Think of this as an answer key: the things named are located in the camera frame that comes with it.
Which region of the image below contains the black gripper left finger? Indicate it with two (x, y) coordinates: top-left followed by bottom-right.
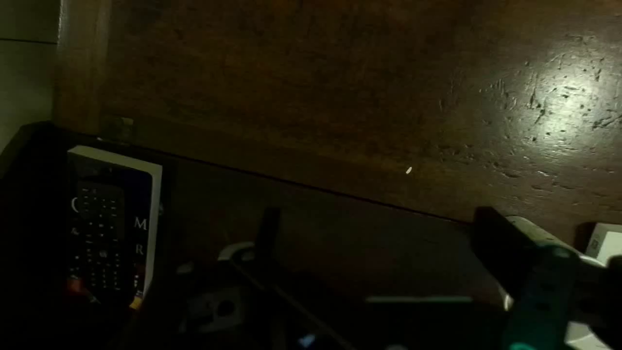
(182, 241), (262, 339)

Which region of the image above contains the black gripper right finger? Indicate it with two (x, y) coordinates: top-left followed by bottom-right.
(503, 245), (579, 350)

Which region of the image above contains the white notebook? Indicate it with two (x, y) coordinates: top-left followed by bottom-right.
(583, 222), (622, 265)

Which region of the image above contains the black remote control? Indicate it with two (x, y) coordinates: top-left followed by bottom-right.
(66, 181), (128, 296)

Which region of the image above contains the dark wooden secretary desk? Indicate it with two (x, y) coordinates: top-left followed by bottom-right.
(0, 0), (622, 350)

